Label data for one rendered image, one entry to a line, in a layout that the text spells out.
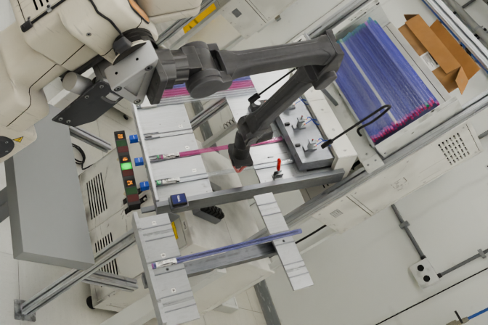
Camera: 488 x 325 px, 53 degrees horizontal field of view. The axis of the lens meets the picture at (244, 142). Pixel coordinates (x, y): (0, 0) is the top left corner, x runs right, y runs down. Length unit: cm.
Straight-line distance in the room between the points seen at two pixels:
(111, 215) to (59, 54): 131
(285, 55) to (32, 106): 59
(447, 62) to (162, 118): 126
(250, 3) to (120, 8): 211
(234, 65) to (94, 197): 151
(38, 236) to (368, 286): 236
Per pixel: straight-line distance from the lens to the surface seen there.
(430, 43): 243
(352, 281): 340
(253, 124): 153
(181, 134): 190
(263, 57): 114
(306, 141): 188
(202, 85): 105
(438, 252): 327
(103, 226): 235
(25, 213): 145
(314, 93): 205
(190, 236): 198
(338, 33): 219
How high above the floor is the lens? 154
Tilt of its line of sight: 17 degrees down
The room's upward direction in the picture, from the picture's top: 55 degrees clockwise
